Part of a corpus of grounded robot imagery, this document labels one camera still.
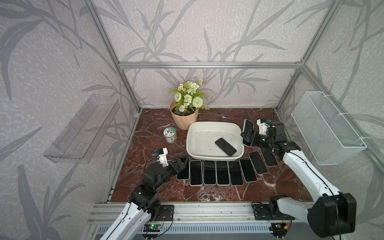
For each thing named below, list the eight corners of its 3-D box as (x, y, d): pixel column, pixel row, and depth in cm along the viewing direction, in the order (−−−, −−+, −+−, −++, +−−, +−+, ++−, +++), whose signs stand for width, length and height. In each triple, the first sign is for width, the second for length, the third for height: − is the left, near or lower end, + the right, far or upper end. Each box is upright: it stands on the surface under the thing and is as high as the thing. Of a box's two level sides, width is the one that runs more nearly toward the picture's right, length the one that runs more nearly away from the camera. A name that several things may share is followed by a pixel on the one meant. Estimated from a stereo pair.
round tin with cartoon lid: (165, 144, 102) (162, 137, 95) (167, 134, 107) (164, 127, 100) (176, 144, 102) (174, 137, 95) (177, 134, 107) (175, 127, 100)
